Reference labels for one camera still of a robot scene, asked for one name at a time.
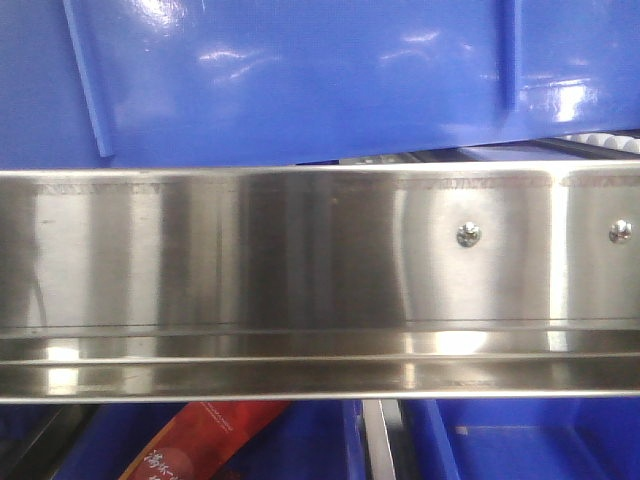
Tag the blue plastic bin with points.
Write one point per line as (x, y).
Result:
(91, 84)

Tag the lower right blue bin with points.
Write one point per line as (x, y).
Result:
(526, 438)

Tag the white roller conveyor track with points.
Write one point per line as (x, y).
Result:
(623, 145)

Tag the lower left blue bin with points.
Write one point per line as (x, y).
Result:
(308, 440)

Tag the left silver screw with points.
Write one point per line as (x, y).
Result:
(468, 234)

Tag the silver screw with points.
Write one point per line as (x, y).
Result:
(468, 234)
(620, 231)

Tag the steel divider bar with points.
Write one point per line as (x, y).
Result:
(389, 449)

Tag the red snack package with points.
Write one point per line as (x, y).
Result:
(201, 438)

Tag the right silver screw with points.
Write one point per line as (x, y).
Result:
(620, 231)

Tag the stainless steel rack rail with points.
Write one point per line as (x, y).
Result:
(319, 282)

